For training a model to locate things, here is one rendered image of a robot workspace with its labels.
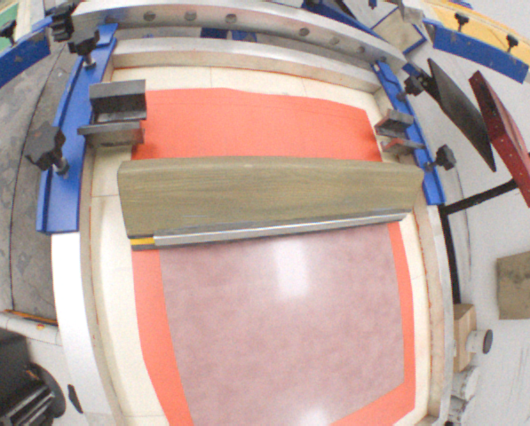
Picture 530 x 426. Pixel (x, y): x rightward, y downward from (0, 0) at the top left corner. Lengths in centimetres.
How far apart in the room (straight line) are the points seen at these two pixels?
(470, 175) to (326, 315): 209
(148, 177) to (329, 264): 24
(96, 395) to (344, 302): 33
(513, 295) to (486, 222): 65
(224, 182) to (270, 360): 21
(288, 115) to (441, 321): 45
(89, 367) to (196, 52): 43
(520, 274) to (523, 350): 67
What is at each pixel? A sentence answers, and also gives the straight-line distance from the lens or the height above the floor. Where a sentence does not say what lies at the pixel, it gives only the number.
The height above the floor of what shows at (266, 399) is 95.
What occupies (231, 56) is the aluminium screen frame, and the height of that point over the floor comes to 98.
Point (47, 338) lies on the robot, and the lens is 117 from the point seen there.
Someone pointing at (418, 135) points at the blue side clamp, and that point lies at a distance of 54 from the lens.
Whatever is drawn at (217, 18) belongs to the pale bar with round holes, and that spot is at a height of 101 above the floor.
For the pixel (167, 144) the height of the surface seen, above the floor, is 95.
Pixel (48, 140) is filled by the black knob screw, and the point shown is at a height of 106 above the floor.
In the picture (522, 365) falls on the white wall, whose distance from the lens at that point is 254.
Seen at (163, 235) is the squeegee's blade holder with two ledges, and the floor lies 100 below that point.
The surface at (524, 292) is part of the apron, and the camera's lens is 221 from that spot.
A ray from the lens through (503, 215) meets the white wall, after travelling 222.
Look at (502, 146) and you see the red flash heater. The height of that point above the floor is 105.
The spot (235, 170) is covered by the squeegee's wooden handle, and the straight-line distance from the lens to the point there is 23.
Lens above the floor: 124
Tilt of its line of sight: 66 degrees down
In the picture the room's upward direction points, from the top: 50 degrees clockwise
